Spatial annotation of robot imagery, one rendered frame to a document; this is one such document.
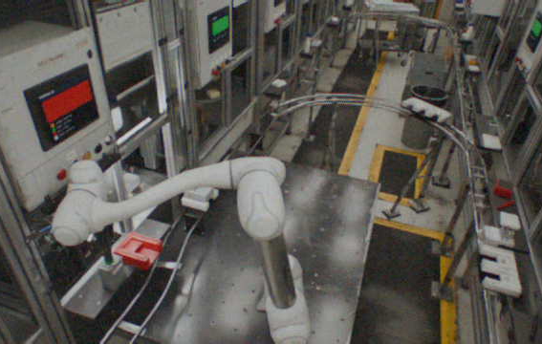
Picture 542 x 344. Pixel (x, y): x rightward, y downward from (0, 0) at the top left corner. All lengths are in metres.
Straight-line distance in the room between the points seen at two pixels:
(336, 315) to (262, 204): 0.91
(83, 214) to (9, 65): 0.44
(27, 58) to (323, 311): 1.49
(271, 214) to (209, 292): 0.90
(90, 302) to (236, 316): 0.60
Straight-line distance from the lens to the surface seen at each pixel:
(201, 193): 2.09
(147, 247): 1.84
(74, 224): 1.26
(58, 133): 1.41
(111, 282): 1.71
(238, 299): 1.92
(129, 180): 2.08
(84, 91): 1.46
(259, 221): 1.13
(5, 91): 1.30
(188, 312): 1.90
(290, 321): 1.57
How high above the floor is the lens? 2.22
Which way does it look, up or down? 35 degrees down
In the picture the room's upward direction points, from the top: 4 degrees clockwise
